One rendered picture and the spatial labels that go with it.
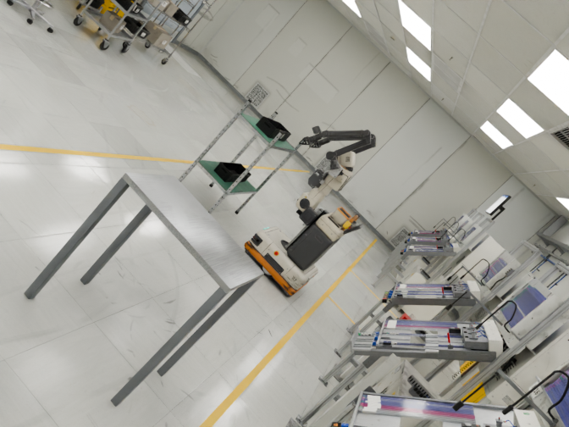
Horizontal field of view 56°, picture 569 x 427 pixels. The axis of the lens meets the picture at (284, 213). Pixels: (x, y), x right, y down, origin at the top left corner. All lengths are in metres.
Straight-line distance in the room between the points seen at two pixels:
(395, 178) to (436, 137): 1.23
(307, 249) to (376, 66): 8.02
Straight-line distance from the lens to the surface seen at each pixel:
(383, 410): 2.62
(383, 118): 12.27
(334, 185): 5.05
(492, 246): 8.14
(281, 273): 5.00
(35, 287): 2.79
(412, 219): 12.18
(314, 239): 4.92
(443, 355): 3.50
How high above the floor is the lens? 1.68
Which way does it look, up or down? 13 degrees down
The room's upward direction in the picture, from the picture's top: 44 degrees clockwise
